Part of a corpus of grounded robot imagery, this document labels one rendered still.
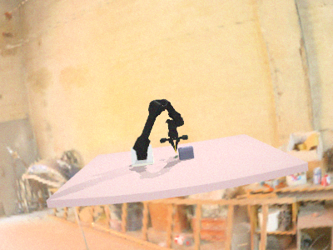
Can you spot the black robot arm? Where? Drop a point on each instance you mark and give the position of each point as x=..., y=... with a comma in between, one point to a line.
x=156, y=107

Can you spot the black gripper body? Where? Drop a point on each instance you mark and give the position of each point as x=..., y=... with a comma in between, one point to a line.
x=173, y=136

